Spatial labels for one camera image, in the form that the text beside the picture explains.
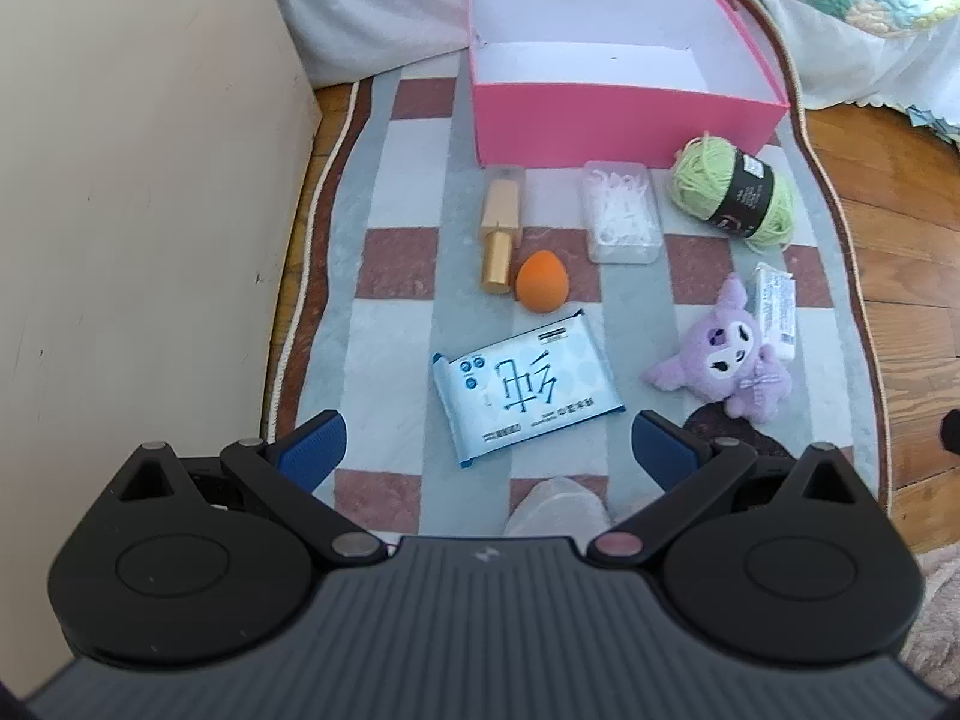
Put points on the purple plush toy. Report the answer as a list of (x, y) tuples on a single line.
[(712, 349)]

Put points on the green yarn ball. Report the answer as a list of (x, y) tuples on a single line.
[(701, 176)]

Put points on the beige cabinet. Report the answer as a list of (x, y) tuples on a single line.
[(135, 202)]

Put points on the white tissue pack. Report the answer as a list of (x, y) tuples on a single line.
[(774, 307)]

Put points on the checkered rug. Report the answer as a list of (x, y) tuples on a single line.
[(397, 337)]

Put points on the blue wet wipes pack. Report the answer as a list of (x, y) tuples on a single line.
[(525, 390)]

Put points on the clear floss pick box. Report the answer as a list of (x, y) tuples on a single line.
[(622, 214)]

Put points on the light blue cloth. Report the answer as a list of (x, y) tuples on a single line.
[(934, 124)]

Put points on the orange makeup sponge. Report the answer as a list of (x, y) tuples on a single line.
[(541, 283)]

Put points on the pale fluffy mat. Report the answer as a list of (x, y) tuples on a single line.
[(937, 600)]

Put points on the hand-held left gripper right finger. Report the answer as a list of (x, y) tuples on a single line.
[(664, 450)]

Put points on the gold bottle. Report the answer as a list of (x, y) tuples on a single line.
[(501, 225)]

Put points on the translucent plastic cup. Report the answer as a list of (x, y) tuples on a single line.
[(555, 506)]

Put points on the pink cardboard box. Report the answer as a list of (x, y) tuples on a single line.
[(600, 120)]

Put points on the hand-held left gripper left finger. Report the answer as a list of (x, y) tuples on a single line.
[(311, 446)]

